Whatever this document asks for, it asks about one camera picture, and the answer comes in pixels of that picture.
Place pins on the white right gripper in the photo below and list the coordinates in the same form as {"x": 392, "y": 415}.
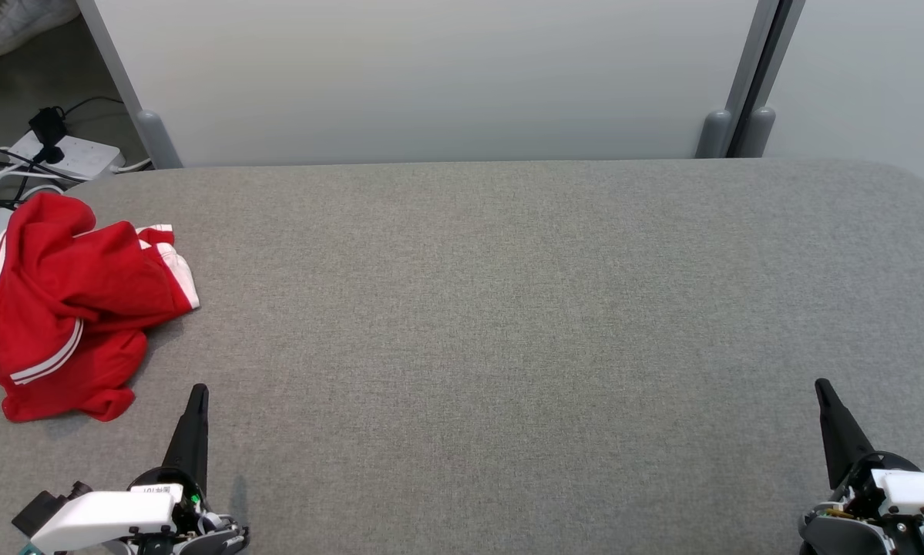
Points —
{"x": 908, "y": 489}

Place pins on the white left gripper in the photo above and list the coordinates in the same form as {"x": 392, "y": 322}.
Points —
{"x": 107, "y": 520}

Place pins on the red Bulls 23 jersey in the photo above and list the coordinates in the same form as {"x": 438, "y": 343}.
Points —
{"x": 61, "y": 385}

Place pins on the black plug adapter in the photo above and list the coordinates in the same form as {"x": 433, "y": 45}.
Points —
{"x": 47, "y": 127}

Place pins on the wide white partition panel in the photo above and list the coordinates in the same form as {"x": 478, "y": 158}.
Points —
{"x": 431, "y": 77}

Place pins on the white sneaker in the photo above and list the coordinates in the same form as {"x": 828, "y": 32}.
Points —
{"x": 15, "y": 23}

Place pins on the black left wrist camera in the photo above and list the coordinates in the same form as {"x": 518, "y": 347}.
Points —
{"x": 42, "y": 512}

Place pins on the white partition panel grey frame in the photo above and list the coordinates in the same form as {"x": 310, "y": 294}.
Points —
{"x": 878, "y": 77}

